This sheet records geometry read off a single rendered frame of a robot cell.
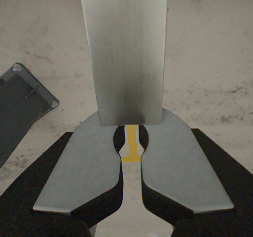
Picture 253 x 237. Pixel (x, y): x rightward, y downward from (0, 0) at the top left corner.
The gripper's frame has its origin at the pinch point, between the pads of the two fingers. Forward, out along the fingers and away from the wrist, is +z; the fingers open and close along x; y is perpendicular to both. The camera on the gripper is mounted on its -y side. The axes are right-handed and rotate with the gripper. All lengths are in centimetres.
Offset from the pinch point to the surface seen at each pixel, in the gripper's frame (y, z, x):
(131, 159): 98, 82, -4
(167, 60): 24, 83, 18
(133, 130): 70, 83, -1
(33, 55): 18, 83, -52
